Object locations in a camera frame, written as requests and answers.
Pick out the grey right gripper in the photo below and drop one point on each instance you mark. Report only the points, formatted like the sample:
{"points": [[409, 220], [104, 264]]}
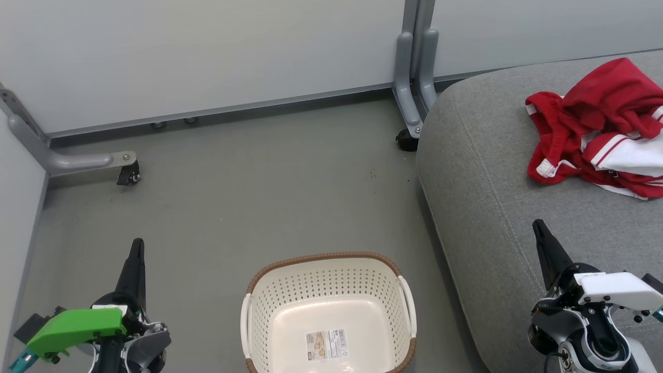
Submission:
{"points": [[585, 331]]}

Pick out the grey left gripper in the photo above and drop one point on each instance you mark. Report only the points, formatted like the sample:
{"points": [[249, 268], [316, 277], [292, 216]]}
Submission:
{"points": [[150, 342]]}

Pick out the red and white clothing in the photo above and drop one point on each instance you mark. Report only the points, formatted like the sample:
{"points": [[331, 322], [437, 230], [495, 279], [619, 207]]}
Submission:
{"points": [[611, 98]]}

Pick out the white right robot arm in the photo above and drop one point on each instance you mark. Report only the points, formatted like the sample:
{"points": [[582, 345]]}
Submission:
{"points": [[645, 361]]}

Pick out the cream perforated laundry basket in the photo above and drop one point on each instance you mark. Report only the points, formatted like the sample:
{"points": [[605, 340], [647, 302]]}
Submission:
{"points": [[331, 290]]}

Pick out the black caster wheel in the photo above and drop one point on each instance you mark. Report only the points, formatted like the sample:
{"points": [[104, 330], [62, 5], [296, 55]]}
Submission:
{"points": [[406, 141], [129, 174]]}

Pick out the grey fabric sofa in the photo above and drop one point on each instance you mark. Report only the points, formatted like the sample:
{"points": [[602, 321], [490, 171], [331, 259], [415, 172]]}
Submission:
{"points": [[492, 171]]}

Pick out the white partition panel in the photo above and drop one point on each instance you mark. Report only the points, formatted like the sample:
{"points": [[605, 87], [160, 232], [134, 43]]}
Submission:
{"points": [[207, 52], [15, 233], [544, 31]]}

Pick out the grey partition stand foot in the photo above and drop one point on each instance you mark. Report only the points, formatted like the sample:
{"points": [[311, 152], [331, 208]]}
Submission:
{"points": [[67, 161]]}

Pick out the paper barcode label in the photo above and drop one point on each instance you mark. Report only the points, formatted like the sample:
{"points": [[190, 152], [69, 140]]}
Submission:
{"points": [[326, 345]]}

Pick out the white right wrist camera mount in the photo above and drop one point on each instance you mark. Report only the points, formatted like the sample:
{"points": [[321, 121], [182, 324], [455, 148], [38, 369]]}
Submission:
{"points": [[619, 290]]}

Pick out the green left wrist camera mount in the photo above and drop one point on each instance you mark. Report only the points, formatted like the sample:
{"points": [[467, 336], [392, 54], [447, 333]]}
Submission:
{"points": [[77, 326]]}

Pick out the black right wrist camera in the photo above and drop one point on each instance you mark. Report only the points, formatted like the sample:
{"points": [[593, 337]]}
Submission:
{"points": [[653, 283]]}

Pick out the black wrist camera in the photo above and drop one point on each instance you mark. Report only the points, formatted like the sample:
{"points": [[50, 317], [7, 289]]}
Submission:
{"points": [[36, 324], [653, 283]]}

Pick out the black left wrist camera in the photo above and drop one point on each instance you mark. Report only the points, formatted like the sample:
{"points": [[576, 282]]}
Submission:
{"points": [[36, 324]]}

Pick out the grey partition stand post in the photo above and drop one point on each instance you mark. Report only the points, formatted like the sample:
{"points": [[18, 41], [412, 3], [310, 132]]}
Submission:
{"points": [[403, 77]]}

